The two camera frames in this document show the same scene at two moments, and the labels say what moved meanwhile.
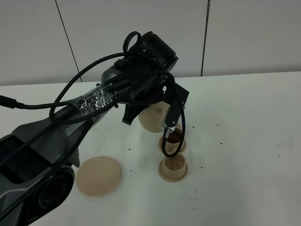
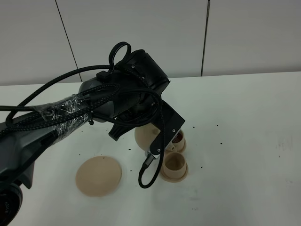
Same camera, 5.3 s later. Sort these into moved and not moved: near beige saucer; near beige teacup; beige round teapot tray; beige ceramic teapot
Moved: beige ceramic teapot
Not moved: near beige teacup; beige round teapot tray; near beige saucer
